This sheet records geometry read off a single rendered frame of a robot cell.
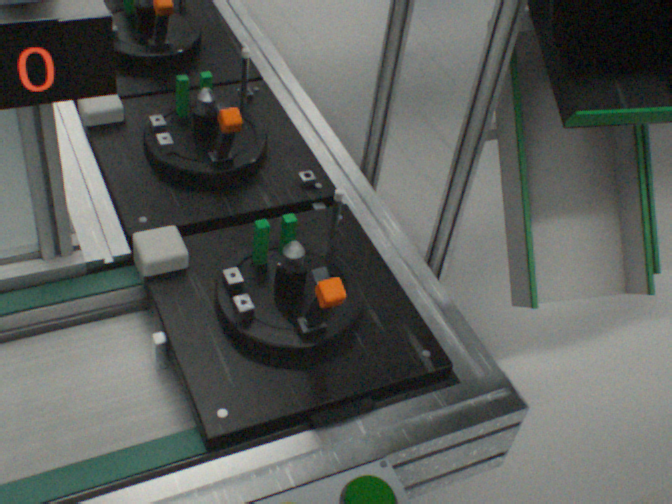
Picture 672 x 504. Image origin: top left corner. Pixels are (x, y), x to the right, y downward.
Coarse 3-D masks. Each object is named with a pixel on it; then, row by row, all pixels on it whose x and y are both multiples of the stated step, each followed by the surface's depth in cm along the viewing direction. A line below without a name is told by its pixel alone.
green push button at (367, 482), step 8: (360, 480) 67; (368, 480) 67; (376, 480) 67; (352, 488) 67; (360, 488) 67; (368, 488) 67; (376, 488) 67; (384, 488) 67; (344, 496) 67; (352, 496) 66; (360, 496) 66; (368, 496) 66; (376, 496) 66; (384, 496) 66; (392, 496) 67
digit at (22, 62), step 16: (16, 32) 60; (32, 32) 61; (48, 32) 61; (0, 48) 61; (16, 48) 61; (32, 48) 62; (48, 48) 62; (64, 48) 63; (0, 64) 61; (16, 64) 62; (32, 64) 63; (48, 64) 63; (64, 64) 64; (16, 80) 63; (32, 80) 63; (48, 80) 64; (64, 80) 65; (16, 96) 64; (32, 96) 64; (48, 96) 65
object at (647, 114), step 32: (544, 0) 70; (576, 0) 74; (608, 0) 75; (640, 0) 75; (544, 32) 70; (576, 32) 72; (608, 32) 73; (640, 32) 74; (576, 64) 71; (608, 64) 72; (640, 64) 73; (576, 96) 70; (608, 96) 71; (640, 96) 71
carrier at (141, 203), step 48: (144, 96) 102; (192, 96) 103; (240, 96) 97; (96, 144) 94; (144, 144) 93; (192, 144) 93; (240, 144) 94; (288, 144) 99; (144, 192) 89; (192, 192) 90; (240, 192) 91; (288, 192) 92
